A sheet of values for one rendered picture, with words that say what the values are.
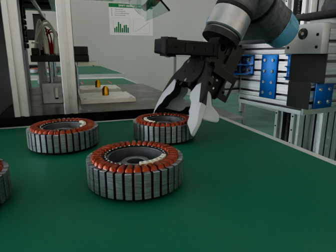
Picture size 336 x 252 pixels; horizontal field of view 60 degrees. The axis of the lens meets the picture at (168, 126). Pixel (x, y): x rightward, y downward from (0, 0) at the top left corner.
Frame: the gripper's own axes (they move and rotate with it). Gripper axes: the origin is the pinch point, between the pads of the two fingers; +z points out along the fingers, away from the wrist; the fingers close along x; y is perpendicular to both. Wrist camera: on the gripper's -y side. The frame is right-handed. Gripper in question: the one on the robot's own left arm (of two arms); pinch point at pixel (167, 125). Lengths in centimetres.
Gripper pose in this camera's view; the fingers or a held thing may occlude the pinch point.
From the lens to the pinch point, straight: 53.7
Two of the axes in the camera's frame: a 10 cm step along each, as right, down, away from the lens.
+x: -4.7, -2.1, 8.6
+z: -4.4, 9.0, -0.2
